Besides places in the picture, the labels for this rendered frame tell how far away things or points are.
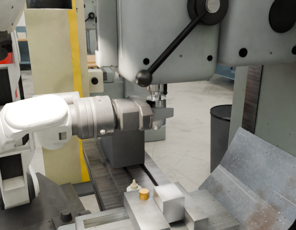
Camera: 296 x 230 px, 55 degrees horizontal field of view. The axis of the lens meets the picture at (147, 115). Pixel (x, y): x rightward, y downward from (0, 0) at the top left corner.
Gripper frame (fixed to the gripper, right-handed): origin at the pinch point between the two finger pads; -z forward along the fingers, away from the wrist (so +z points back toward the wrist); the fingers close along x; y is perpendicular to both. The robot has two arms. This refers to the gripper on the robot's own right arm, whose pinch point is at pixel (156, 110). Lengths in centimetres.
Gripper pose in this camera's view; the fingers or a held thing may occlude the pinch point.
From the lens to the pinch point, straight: 66.0
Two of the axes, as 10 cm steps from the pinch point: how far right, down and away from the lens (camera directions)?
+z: -9.4, 1.2, -3.2
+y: 0.1, 9.5, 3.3
